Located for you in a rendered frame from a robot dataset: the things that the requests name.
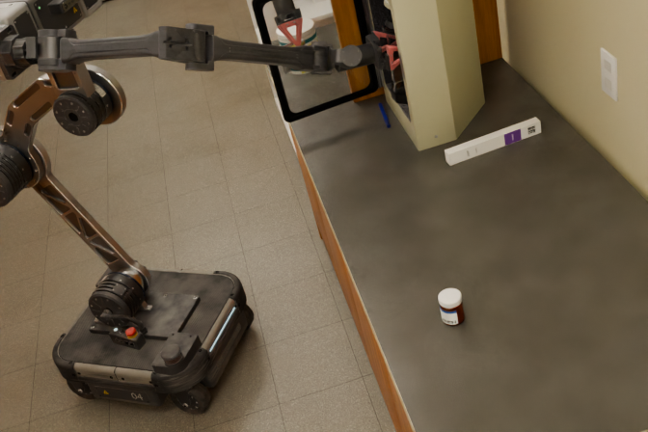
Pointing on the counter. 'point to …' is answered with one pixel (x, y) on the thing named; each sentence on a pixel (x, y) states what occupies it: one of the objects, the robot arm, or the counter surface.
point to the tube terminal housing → (434, 40)
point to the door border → (271, 42)
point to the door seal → (276, 67)
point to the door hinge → (370, 27)
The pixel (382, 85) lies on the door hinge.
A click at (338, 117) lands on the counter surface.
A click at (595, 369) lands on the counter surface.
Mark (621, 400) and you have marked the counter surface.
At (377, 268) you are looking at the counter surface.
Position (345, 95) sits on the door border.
